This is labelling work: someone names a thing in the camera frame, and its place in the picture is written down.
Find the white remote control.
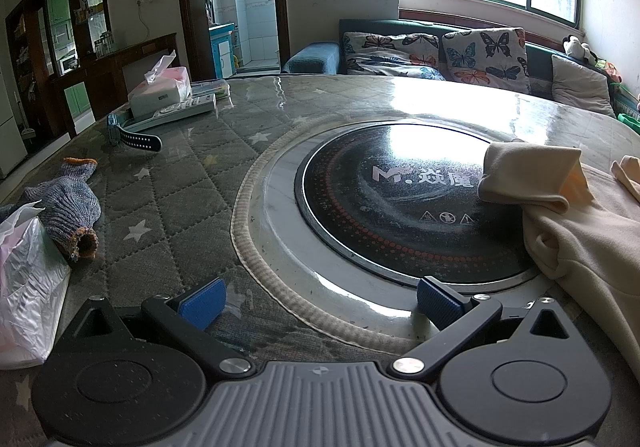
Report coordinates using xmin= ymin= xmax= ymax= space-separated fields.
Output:
xmin=150 ymin=94 xmax=217 ymax=120

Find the cream knit garment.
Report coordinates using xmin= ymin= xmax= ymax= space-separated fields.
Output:
xmin=477 ymin=140 xmax=640 ymax=370

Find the dark wooden display cabinet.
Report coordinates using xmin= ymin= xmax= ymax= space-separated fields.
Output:
xmin=5 ymin=0 xmax=113 ymax=138

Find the white plastic bag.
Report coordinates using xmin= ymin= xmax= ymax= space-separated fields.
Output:
xmin=0 ymin=201 xmax=73 ymax=370

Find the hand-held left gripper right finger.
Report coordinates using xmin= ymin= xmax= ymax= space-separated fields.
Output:
xmin=390 ymin=276 xmax=573 ymax=378

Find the dark wooden sideboard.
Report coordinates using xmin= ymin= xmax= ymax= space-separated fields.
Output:
xmin=50 ymin=32 xmax=178 ymax=135

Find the white appliance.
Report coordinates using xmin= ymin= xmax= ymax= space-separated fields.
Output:
xmin=0 ymin=67 xmax=28 ymax=178

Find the blue watch with black strap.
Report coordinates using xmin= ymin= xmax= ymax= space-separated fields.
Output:
xmin=106 ymin=112 xmax=163 ymax=154

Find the panda plush toy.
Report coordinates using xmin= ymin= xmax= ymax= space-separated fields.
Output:
xmin=562 ymin=36 xmax=598 ymax=65

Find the orange green plush toy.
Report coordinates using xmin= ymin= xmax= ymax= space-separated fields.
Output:
xmin=597 ymin=60 xmax=623 ymax=83

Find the plain grey pillow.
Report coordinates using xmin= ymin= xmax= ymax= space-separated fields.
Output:
xmin=550 ymin=54 xmax=617 ymax=118

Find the blue sofa armrest cover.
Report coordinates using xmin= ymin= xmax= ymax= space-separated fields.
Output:
xmin=282 ymin=42 xmax=341 ymax=75

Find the wide butterfly print pillow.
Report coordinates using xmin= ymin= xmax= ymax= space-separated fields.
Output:
xmin=342 ymin=31 xmax=448 ymax=82

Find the round black induction cooktop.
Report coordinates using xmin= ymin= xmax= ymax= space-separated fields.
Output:
xmin=295 ymin=122 xmax=538 ymax=285

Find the white tissue pack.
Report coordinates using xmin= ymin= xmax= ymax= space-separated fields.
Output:
xmin=127 ymin=50 xmax=193 ymax=118

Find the square butterfly print pillow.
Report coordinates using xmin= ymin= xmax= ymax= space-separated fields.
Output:
xmin=441 ymin=27 xmax=532 ymax=95

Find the light blue small cabinet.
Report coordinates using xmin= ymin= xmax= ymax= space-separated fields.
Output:
xmin=209 ymin=23 xmax=238 ymax=78

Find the teal sofa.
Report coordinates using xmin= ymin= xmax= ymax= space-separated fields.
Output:
xmin=282 ymin=18 xmax=640 ymax=128

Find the grey knit work glove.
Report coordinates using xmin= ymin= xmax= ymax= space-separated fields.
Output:
xmin=30 ymin=180 xmax=103 ymax=263
xmin=22 ymin=157 xmax=101 ymax=208

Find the dark wooden door frame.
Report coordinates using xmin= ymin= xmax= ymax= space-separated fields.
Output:
xmin=172 ymin=0 xmax=291 ymax=80

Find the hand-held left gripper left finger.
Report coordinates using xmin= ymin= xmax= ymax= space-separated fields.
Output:
xmin=59 ymin=277 xmax=253 ymax=375

